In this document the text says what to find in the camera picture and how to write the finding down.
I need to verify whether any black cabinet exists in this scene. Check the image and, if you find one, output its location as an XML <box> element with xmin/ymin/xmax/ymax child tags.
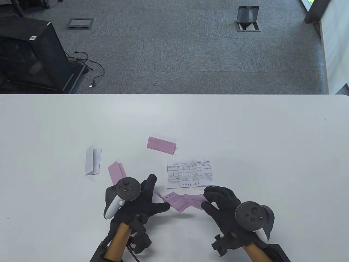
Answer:
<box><xmin>0</xmin><ymin>15</ymin><xmax>85</xmax><ymax>94</ymax></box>

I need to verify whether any black floor cable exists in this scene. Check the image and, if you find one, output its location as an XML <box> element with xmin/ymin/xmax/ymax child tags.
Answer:
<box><xmin>66</xmin><ymin>51</ymin><xmax>105</xmax><ymax>88</ymax></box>

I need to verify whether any black wrist pack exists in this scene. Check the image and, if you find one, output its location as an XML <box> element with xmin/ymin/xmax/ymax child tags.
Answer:
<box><xmin>90</xmin><ymin>240</ymin><xmax>109</xmax><ymax>262</ymax></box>
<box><xmin>262</xmin><ymin>244</ymin><xmax>291</xmax><ymax>262</ymax></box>

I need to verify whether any person's left forearm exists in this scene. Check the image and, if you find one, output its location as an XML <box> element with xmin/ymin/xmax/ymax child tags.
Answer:
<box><xmin>105</xmin><ymin>222</ymin><xmax>131</xmax><ymax>262</ymax></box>

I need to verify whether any white paper invoice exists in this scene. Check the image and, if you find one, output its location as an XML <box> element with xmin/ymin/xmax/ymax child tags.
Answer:
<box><xmin>166</xmin><ymin>160</ymin><xmax>216</xmax><ymax>189</ymax></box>
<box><xmin>85</xmin><ymin>148</ymin><xmax>102</xmax><ymax>175</ymax></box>

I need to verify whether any person's left hand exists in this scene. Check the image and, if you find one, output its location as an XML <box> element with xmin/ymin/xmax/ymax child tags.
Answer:
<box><xmin>110</xmin><ymin>174</ymin><xmax>171</xmax><ymax>230</ymax></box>

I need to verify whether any dark grey pillar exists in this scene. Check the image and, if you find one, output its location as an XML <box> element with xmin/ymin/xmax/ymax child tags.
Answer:
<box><xmin>304</xmin><ymin>0</ymin><xmax>332</xmax><ymax>23</ymax></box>

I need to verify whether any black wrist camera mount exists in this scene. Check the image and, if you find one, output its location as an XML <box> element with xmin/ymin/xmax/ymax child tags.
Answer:
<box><xmin>212</xmin><ymin>232</ymin><xmax>238</xmax><ymax>257</ymax></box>
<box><xmin>128</xmin><ymin>218</ymin><xmax>152</xmax><ymax>254</ymax></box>

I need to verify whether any person's right hand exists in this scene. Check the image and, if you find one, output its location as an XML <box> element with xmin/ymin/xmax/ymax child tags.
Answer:
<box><xmin>201</xmin><ymin>186</ymin><xmax>258</xmax><ymax>245</ymax></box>

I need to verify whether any pink paper invoice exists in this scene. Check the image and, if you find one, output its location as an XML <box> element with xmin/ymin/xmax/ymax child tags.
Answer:
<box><xmin>108</xmin><ymin>161</ymin><xmax>127</xmax><ymax>186</ymax></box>
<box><xmin>153</xmin><ymin>190</ymin><xmax>216</xmax><ymax>214</ymax></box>
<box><xmin>147</xmin><ymin>136</ymin><xmax>177</xmax><ymax>155</ymax></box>

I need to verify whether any closed grey floor socket box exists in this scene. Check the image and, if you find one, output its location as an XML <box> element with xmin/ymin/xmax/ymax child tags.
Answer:
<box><xmin>67</xmin><ymin>18</ymin><xmax>95</xmax><ymax>30</ymax></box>

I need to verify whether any open grey floor socket box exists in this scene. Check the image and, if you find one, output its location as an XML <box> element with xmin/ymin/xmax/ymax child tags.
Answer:
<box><xmin>236</xmin><ymin>6</ymin><xmax>261</xmax><ymax>32</ymax></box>

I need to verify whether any person's right forearm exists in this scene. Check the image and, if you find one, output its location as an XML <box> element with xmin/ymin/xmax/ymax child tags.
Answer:
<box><xmin>243</xmin><ymin>242</ymin><xmax>273</xmax><ymax>262</ymax></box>

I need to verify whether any white partition panel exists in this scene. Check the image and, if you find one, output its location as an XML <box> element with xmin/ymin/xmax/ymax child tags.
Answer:
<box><xmin>319</xmin><ymin>0</ymin><xmax>349</xmax><ymax>94</ymax></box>

